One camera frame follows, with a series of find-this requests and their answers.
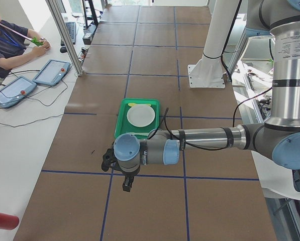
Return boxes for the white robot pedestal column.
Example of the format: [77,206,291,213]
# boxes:
[188,0,241,88]

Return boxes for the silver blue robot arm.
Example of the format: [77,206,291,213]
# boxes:
[102,1,300,191]

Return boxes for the yellow plastic spoon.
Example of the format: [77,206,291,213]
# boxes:
[128,102,151,107]

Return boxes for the black keyboard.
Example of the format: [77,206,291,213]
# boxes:
[65,22,76,45]

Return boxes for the seated person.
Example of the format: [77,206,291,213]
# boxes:
[0,17,50,79]

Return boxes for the black computer mouse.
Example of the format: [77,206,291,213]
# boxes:
[60,46,67,53]

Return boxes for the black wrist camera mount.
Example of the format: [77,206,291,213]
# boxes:
[101,148,117,172]

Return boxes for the white chair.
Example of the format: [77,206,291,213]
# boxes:
[251,151,300,200]

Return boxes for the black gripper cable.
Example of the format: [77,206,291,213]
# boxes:
[159,107,233,151]

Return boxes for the near blue teach pendant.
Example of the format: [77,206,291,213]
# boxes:
[0,76,37,108]

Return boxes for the black desktop box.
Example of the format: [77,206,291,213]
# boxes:
[82,24,97,45]

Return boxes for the red cylinder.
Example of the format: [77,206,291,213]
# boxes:
[0,213,19,230]

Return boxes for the aluminium frame post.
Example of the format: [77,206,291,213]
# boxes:
[46,0,83,76]

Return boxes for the blue teach pendant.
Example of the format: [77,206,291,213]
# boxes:
[0,76,37,108]
[32,59,70,86]

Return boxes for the white round plate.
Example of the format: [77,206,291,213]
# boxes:
[127,104,155,127]

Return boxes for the green plastic tray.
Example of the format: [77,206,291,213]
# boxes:
[114,98,160,139]

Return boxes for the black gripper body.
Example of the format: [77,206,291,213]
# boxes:
[121,166,140,178]

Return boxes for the far blue teach pendant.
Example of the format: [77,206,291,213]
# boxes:
[32,59,70,86]

